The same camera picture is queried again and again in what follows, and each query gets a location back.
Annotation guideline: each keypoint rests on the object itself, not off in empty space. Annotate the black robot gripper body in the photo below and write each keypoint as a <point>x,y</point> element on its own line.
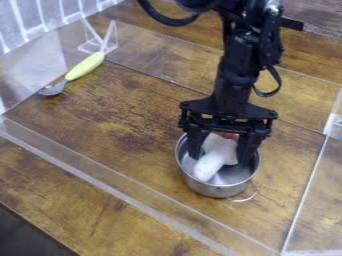
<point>226,111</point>

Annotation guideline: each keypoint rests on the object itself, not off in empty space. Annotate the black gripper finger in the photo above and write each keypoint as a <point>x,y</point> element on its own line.
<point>195,138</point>
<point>248,143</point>

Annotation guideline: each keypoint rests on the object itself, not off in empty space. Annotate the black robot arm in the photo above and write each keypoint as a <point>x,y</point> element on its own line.
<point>252,50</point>

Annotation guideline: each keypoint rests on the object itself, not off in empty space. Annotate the silver metal pot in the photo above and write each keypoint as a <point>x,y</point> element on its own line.
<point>228,182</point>

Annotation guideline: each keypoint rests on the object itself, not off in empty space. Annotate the black strip on table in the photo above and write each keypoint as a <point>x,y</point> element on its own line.
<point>292,24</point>

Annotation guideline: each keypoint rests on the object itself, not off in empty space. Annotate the clear acrylic enclosure wall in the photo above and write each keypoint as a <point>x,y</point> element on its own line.
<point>87,162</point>

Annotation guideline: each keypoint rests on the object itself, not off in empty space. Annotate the spoon with yellow-green handle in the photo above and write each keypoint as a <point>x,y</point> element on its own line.
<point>81,69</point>

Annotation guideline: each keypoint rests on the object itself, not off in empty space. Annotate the clear acrylic corner bracket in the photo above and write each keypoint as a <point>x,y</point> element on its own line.
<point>99,44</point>

